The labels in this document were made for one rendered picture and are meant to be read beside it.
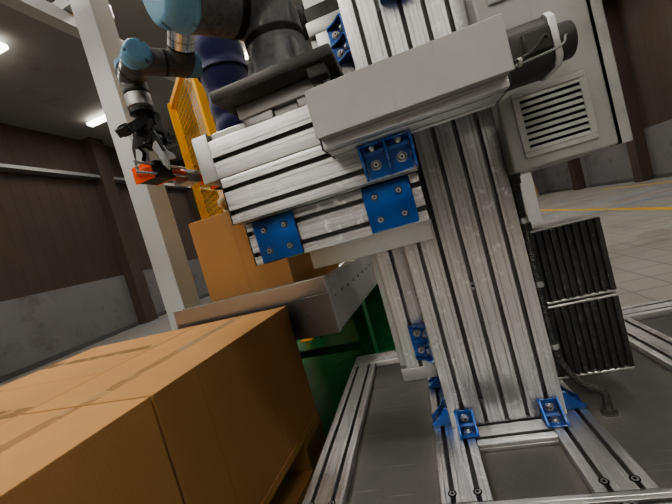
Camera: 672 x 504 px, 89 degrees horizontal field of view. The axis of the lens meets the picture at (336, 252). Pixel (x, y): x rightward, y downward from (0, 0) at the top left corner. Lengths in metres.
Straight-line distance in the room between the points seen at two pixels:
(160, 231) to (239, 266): 1.15
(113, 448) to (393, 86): 0.71
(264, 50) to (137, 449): 0.74
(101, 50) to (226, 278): 1.90
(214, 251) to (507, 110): 1.15
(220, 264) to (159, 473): 0.87
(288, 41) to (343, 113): 0.25
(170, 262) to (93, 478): 1.88
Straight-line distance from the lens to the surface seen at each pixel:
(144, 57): 1.20
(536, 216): 4.04
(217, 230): 1.47
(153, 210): 2.54
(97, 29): 2.99
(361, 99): 0.50
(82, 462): 0.72
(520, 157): 0.78
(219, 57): 1.78
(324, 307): 1.23
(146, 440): 0.78
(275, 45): 0.71
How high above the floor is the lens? 0.75
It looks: 3 degrees down
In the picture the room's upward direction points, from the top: 16 degrees counter-clockwise
